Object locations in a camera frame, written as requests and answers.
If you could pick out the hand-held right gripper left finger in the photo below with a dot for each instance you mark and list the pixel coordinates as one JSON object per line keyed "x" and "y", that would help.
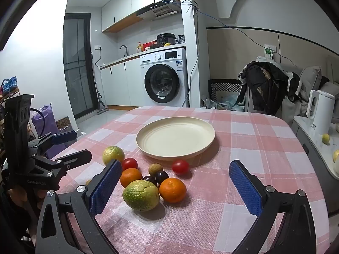
{"x": 106, "y": 187}

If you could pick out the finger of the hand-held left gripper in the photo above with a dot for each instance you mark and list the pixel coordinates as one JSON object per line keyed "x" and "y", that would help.
{"x": 65, "y": 136}
{"x": 76, "y": 156}

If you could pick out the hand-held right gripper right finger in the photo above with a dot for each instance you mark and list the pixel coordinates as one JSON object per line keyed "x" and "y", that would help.
{"x": 246, "y": 190}

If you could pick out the orange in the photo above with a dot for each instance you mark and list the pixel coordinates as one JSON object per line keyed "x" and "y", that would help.
{"x": 131, "y": 177}
{"x": 172, "y": 190}

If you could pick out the red tomato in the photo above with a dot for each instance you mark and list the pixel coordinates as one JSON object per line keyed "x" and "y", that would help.
{"x": 180, "y": 167}
{"x": 129, "y": 164}

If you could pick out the yellow-green round fruit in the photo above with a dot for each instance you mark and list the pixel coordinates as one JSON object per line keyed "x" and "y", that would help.
{"x": 112, "y": 154}

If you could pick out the large green cracked fruit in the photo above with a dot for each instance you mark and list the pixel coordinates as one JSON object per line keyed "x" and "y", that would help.
{"x": 141, "y": 195}

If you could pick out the dark purple plum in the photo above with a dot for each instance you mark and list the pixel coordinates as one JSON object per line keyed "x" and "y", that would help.
{"x": 150, "y": 180}
{"x": 162, "y": 177}

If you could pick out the cream round plate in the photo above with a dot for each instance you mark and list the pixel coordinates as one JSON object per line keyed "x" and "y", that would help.
{"x": 174, "y": 137}

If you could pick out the person's left hand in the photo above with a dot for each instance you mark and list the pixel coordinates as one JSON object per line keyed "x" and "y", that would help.
{"x": 17, "y": 197}

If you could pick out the patterned door mat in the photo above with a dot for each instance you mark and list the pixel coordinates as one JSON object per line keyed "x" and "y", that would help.
{"x": 63, "y": 123}

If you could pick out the purple bag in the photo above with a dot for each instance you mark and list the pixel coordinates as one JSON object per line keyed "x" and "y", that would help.
{"x": 45, "y": 121}

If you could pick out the pink checked tablecloth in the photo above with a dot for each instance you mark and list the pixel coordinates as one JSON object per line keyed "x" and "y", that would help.
{"x": 238, "y": 148}

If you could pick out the grey stick vacuum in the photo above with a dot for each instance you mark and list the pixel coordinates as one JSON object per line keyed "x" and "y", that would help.
{"x": 101, "y": 105}

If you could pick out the blue shoes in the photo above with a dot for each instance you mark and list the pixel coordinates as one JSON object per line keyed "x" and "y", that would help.
{"x": 10, "y": 84}

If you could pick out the dark glass door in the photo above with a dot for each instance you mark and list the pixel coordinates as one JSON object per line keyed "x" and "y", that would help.
{"x": 79, "y": 66}

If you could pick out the white base cabinets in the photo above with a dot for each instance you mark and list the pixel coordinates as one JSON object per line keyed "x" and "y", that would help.
{"x": 119, "y": 84}

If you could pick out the white marble side table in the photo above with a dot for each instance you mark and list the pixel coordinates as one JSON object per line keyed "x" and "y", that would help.
{"x": 315, "y": 150}

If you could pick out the light blue cloth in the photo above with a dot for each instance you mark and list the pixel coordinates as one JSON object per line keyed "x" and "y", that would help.
{"x": 230, "y": 103}

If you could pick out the small yellow fruit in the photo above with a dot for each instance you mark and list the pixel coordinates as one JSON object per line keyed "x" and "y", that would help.
{"x": 336, "y": 155}
{"x": 325, "y": 138}

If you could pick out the black patterned basket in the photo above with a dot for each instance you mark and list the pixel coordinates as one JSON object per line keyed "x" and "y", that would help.
{"x": 225, "y": 87}

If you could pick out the chrome faucet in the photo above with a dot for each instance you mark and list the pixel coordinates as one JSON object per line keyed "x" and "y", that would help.
{"x": 124, "y": 49}

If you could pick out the black jacket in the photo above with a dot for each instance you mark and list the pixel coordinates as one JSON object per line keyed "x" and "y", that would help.
{"x": 267, "y": 84}

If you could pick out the white electric kettle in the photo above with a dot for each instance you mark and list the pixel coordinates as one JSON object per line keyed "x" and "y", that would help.
{"x": 321, "y": 111}

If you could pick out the white washing machine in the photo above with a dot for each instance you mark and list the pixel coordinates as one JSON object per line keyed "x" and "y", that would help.
{"x": 164, "y": 79}

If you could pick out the yellow soap bottle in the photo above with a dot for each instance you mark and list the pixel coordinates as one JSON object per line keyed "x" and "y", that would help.
{"x": 139, "y": 48}

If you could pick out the red box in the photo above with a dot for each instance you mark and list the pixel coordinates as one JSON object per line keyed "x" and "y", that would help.
{"x": 149, "y": 45}

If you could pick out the grey cushion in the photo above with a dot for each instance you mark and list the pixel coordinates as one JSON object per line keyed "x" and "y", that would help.
{"x": 311, "y": 80}

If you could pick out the black pressure cooker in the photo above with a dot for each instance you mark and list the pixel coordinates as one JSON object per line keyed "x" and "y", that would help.
{"x": 166, "y": 39}

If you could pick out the white outlet with green plug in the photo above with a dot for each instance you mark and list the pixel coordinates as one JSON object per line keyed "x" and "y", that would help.
{"x": 269, "y": 51}

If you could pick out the steel range hood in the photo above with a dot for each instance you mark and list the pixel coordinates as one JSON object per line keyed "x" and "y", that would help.
{"x": 159, "y": 9}

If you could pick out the white wall socket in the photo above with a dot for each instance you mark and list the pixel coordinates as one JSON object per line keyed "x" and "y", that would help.
{"x": 97, "y": 48}

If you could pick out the white wall cabinets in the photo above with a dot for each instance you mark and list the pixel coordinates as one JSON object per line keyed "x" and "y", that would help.
{"x": 124, "y": 2}

